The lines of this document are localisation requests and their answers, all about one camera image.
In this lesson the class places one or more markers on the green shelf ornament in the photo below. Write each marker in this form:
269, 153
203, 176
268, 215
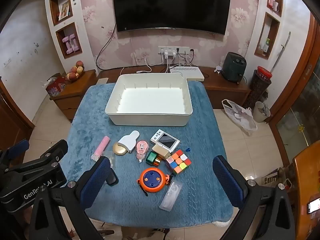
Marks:
266, 45

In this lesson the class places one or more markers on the dark tall vase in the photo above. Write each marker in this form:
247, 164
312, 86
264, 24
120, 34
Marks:
258, 90

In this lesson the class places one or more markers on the white bottle-shaped tool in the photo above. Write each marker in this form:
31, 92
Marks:
128, 140

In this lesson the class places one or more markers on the white wall outlet strip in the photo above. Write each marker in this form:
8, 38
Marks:
183, 48

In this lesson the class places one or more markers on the wooden framed glass door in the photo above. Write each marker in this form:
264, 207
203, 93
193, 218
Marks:
295, 92

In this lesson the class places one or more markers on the cardboard box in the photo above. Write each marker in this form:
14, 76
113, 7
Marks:
275, 180

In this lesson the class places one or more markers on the white waste bin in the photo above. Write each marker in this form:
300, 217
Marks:
260, 115

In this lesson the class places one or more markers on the black curved television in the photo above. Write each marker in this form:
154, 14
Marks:
172, 2

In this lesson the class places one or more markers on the pink tube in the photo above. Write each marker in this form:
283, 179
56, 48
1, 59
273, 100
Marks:
101, 146

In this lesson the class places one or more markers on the gold oval compact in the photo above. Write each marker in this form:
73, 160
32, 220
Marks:
119, 150

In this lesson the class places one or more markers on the beige plug adapter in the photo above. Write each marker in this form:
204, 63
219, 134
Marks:
161, 152

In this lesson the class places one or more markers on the green bottle with gold cap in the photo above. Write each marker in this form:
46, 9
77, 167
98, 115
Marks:
151, 157

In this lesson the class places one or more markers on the black phone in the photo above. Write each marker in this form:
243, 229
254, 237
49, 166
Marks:
313, 205

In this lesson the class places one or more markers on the red round container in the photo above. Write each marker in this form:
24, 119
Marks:
264, 72

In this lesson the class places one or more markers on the wooden television stand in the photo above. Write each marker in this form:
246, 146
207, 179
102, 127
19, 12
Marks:
225, 90

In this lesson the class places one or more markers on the white router box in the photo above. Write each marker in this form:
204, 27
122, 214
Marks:
190, 73

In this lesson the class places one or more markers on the metal sword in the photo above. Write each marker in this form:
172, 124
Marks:
282, 48

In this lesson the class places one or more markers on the white plastic storage bin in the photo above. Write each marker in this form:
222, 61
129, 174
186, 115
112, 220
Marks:
150, 120

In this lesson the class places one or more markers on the picture card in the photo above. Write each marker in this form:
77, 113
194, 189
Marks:
64, 10

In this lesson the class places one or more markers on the orange round reel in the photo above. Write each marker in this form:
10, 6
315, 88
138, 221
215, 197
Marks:
151, 180

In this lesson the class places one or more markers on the clear plastic case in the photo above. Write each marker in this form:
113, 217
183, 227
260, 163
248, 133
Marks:
171, 195

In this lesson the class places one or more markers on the wooden side cabinet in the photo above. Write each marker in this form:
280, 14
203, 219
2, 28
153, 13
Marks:
72, 97

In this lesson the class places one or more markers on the black air fryer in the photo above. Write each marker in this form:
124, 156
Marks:
233, 67

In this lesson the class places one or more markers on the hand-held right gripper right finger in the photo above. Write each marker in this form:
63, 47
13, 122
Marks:
228, 182

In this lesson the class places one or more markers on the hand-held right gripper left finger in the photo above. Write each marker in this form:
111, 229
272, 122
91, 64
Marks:
96, 180

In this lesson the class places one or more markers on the pink correction tape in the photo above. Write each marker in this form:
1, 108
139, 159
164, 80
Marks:
141, 148

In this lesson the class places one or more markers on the white wall shelf column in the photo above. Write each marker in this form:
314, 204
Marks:
257, 10
83, 30

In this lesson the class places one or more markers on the white digital camera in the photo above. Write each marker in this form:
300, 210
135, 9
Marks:
166, 140

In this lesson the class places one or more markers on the wooden table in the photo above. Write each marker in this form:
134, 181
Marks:
307, 170

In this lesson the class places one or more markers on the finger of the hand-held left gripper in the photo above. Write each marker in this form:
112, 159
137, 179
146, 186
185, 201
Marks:
53, 150
21, 145

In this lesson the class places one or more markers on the white plastic bag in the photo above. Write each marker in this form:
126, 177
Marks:
240, 120

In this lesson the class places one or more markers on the pink dumbbell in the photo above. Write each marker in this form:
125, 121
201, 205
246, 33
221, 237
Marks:
75, 42
67, 44

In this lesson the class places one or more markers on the colourful puzzle cube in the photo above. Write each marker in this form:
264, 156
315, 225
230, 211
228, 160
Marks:
178, 162

